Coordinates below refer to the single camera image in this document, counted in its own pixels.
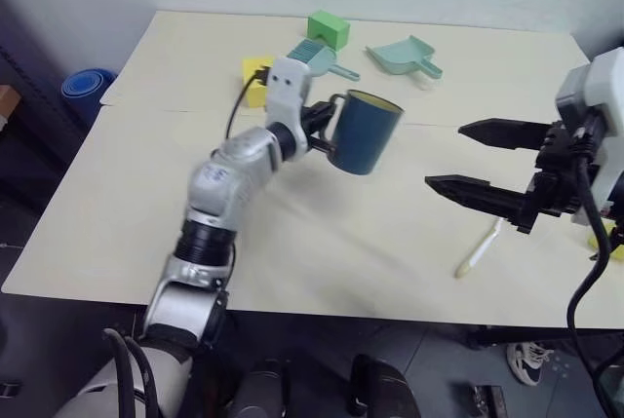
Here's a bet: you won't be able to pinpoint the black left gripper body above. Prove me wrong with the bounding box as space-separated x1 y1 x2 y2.
297 103 329 147

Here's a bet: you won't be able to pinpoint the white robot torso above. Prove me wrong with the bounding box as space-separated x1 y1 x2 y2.
52 337 196 418

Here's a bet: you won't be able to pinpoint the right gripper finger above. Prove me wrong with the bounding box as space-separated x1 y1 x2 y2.
424 173 532 230
457 117 555 152

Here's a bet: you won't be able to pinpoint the teal dustpan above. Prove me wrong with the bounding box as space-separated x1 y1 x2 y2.
365 35 446 82

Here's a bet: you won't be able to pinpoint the blue mug yellow inside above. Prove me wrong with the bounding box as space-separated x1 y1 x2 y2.
324 89 407 177

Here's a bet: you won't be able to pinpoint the dark rounded shape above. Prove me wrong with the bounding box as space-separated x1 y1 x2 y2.
228 359 293 418
345 353 415 418

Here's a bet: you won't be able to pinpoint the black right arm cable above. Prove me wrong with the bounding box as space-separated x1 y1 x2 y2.
565 154 624 418

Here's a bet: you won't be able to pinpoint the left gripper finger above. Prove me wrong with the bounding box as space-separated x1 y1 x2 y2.
307 134 339 156
314 99 343 123

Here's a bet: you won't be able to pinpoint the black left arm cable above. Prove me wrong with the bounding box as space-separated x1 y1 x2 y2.
224 65 270 139

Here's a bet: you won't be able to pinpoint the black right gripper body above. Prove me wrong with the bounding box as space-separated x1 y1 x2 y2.
515 119 602 235

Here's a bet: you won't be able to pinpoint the brown cardboard box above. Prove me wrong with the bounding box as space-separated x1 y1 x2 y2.
0 82 22 133

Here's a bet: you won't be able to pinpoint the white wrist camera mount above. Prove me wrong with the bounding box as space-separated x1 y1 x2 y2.
554 46 624 230
263 56 313 154

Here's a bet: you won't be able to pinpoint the white black sneaker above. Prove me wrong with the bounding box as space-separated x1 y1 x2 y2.
505 339 558 387

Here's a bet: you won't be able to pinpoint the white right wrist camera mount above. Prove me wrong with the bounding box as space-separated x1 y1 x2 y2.
554 46 624 230

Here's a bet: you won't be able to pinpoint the cream toothbrush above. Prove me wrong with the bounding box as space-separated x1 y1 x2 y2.
454 217 504 280

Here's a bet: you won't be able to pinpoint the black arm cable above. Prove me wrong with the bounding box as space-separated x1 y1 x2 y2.
224 65 270 139
565 154 624 418

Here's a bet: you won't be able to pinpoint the yellow sponge block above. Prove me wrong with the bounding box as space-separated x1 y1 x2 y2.
241 53 277 109

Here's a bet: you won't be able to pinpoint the teal hand brush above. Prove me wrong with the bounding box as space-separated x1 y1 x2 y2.
286 37 363 84

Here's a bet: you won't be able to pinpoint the black torso cables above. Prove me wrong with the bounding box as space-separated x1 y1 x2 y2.
100 326 163 418

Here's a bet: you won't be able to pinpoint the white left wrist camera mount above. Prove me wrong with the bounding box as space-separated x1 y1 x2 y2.
263 56 313 154

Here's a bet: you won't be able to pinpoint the green arch block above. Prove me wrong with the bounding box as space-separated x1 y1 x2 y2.
306 10 352 52

